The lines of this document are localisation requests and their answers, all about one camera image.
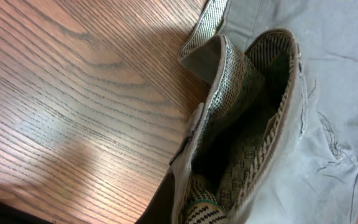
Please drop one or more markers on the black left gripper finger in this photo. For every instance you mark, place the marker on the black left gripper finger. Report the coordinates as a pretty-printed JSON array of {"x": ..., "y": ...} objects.
[{"x": 159, "y": 210}]

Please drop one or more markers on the grey shorts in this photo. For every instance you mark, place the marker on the grey shorts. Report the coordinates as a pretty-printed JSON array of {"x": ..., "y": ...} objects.
[{"x": 276, "y": 140}]

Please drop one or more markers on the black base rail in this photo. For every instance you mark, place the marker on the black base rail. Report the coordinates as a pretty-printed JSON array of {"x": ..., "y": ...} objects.
[{"x": 10, "y": 215}]

